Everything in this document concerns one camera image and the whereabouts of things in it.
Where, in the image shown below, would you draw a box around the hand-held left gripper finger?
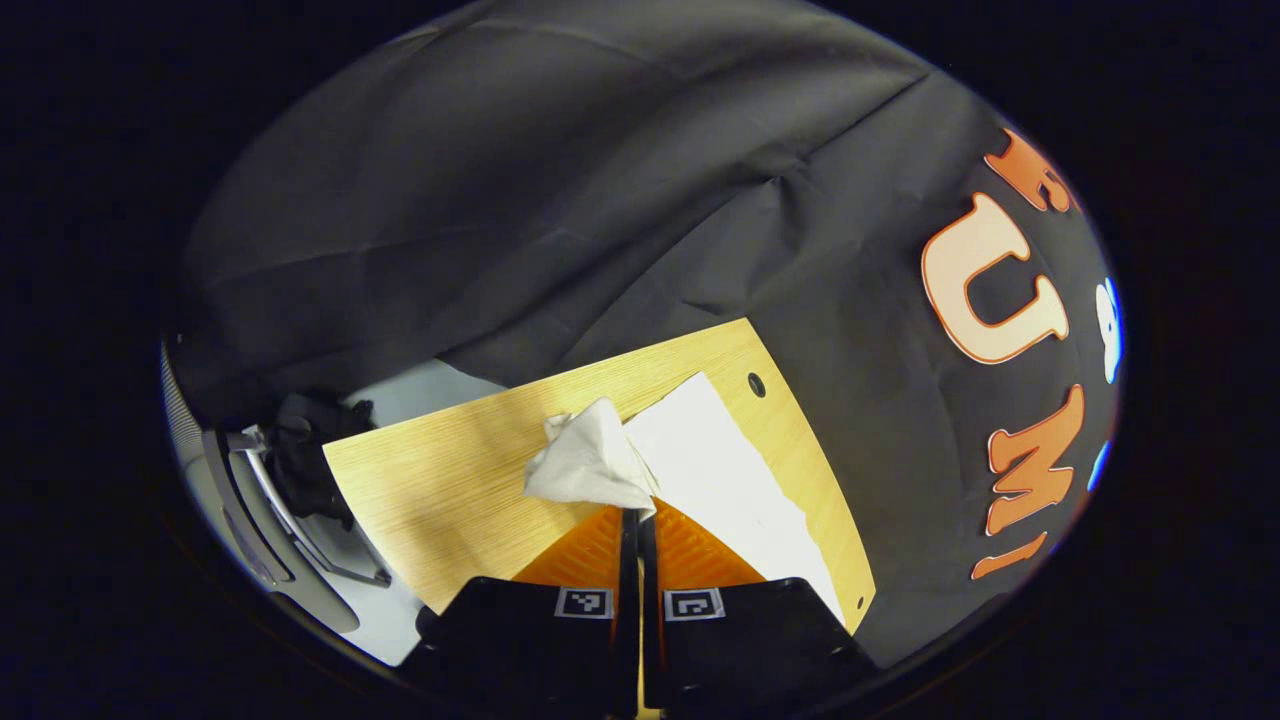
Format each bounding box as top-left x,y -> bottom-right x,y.
398,506 -> 642,719
641,497 -> 883,715

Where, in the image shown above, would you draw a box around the white jeans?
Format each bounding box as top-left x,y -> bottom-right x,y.
523,372 -> 847,629

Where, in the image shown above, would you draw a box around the dark cloth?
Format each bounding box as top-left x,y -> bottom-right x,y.
264,390 -> 377,527

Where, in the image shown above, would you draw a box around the black backdrop cloth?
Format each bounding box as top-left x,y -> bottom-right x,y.
165,0 -> 1127,671

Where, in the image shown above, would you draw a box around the grey curved frame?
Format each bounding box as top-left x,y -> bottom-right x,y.
160,340 -> 393,636

